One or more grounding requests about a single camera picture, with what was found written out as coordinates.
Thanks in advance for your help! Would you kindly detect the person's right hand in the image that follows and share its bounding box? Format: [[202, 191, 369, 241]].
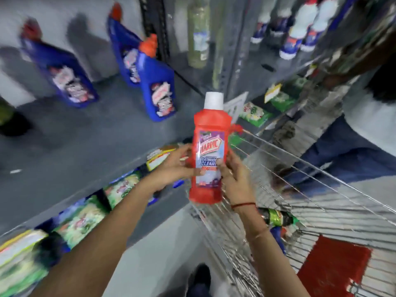
[[216, 148, 257, 208]]

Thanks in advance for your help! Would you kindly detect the person's left hand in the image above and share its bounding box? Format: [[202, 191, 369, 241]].
[[148, 143, 206, 195]]

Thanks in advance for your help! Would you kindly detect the red cleaner bottle white cap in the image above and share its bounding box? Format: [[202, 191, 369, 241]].
[[189, 91, 244, 205]]

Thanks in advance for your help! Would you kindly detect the person's right forearm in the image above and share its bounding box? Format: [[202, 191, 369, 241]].
[[230, 203, 310, 297]]

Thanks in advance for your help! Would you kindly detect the person's left forearm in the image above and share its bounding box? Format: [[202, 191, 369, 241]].
[[29, 178, 162, 297]]

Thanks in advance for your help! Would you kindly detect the yellow white packet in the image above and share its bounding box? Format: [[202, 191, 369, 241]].
[[145, 145, 189, 172]]

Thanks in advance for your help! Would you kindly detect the small green packet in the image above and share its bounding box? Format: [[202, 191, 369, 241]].
[[270, 91, 298, 113], [239, 102, 275, 128]]

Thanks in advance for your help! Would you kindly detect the white shelf price tag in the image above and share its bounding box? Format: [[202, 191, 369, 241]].
[[224, 91, 249, 125]]

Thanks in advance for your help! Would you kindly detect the green white detergent packet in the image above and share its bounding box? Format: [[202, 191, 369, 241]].
[[0, 229, 50, 297], [104, 171, 143, 209], [53, 195, 109, 248]]

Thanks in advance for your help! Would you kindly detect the dark bottle green label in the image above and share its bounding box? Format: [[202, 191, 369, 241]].
[[258, 208, 300, 227]]

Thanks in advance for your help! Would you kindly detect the blue item in cart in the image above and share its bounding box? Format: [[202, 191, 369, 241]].
[[270, 226, 288, 255]]

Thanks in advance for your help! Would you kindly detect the blue cleaner bottle orange cap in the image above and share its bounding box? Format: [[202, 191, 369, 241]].
[[136, 34, 177, 122]]

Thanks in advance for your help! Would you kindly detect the gray metal shelf rack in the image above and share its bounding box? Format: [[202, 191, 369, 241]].
[[0, 0, 396, 245]]

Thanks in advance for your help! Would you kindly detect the person's black shoe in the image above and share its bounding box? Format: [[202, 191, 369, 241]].
[[185, 263, 213, 297]]

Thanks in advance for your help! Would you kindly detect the tall green liquid bottle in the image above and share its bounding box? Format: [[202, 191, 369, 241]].
[[187, 0, 211, 69]]

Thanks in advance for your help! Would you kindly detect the blue cleaner bottle red cap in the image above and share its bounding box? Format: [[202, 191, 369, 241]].
[[19, 18, 99, 108], [107, 2, 143, 87]]

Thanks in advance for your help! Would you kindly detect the red plastic cart seat flap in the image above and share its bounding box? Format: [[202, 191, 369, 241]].
[[297, 235, 372, 297]]

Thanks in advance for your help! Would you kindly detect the white bottle blue label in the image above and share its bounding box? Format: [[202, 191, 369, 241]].
[[300, 0, 339, 53], [270, 0, 298, 37], [279, 0, 319, 60], [251, 0, 278, 44]]

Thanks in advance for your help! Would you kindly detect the red thread bracelet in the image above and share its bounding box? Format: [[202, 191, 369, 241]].
[[230, 202, 257, 211]]

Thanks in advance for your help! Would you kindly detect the metal wire shopping cart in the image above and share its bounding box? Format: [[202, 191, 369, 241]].
[[188, 129, 396, 297]]

